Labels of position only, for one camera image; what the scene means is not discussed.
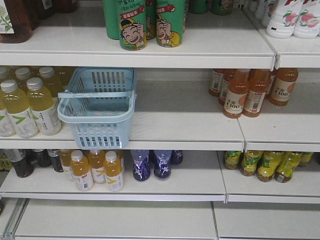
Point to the dark tea bottle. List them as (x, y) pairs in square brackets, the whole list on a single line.
[(54, 156), (18, 158), (42, 157)]

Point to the blue sports drink bottle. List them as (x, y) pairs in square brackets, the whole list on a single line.
[(176, 157), (141, 168), (162, 166)]

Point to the white peach drink bottle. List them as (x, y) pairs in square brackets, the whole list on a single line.
[(308, 23), (283, 18)]

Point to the yellow lemon tea bottle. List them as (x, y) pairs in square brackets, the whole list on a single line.
[(269, 164), (305, 159), (250, 161), (290, 160), (232, 159)]

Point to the orange C100 juice bottle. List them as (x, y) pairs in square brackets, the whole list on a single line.
[(283, 86), (237, 93), (258, 85)]

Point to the green cartoon drink can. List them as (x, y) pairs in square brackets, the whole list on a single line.
[(169, 23), (131, 16)]

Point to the pale yellow drink bottle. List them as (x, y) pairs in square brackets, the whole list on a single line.
[(43, 107), (22, 75), (52, 81), (18, 109)]

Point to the orange vitamin drink bottle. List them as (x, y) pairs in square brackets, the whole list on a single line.
[(113, 171), (81, 170), (65, 159), (96, 160)]

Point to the light blue plastic basket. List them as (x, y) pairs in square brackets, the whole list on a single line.
[(98, 104)]

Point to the brown tea jug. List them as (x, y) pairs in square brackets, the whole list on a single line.
[(15, 25)]

